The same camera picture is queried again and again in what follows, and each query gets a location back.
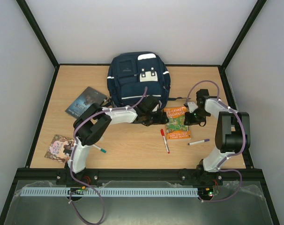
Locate orange Treehouse paperback book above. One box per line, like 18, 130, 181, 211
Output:
164, 106, 191, 141

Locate navy blue school backpack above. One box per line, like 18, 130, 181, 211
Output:
107, 52, 182, 110

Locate dark blue paperback book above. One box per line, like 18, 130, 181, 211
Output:
65, 87, 108, 119

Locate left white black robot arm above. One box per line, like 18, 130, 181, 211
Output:
68, 95, 169, 173

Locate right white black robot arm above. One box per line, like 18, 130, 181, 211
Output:
184, 89, 251, 185

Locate red capped marker pen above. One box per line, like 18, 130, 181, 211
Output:
160, 129, 170, 154

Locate purple capped marker pen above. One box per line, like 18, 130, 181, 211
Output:
188, 139, 210, 146

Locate green capped marker pen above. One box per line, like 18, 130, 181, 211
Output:
92, 144, 106, 153

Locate pink illustrated paperback book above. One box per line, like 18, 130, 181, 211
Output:
44, 135, 75, 163

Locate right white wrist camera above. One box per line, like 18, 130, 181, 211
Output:
184, 102, 198, 113

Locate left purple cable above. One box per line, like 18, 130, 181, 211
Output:
69, 86, 148, 225

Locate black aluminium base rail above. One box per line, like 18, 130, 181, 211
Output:
15, 167, 264, 186

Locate light blue slotted cable duct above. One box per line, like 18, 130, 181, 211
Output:
20, 187, 199, 197

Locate black enclosure frame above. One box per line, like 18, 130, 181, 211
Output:
0, 0, 279, 225

